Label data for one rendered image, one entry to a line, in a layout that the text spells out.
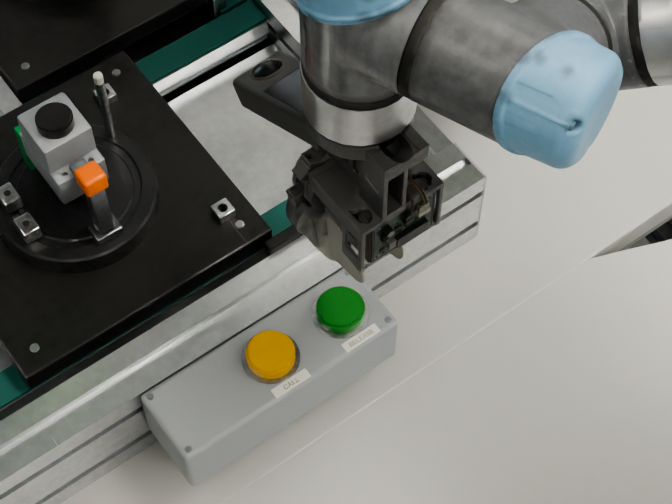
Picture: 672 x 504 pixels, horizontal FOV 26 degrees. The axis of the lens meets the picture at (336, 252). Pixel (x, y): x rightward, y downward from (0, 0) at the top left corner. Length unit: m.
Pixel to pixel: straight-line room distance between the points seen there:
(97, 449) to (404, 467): 0.26
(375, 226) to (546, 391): 0.37
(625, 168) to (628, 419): 0.26
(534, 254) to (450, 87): 0.55
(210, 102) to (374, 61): 0.56
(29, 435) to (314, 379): 0.23
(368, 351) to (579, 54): 0.46
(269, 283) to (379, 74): 0.42
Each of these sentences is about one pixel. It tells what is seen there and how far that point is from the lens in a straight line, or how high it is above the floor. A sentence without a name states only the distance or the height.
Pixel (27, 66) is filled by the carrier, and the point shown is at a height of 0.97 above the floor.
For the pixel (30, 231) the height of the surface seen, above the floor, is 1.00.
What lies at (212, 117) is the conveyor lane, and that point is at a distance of 1.37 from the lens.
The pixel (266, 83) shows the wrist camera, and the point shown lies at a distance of 1.03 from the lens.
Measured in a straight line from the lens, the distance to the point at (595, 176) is 1.42.
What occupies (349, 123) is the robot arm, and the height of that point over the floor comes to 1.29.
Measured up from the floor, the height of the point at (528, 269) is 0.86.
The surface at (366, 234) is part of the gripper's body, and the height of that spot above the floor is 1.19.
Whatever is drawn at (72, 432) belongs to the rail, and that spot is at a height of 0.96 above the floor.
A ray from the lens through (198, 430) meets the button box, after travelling 1.16.
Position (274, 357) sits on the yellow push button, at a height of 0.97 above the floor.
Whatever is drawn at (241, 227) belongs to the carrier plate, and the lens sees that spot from 1.24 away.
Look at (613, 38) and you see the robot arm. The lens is 0.92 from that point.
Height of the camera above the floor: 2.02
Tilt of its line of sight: 59 degrees down
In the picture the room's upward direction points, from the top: straight up
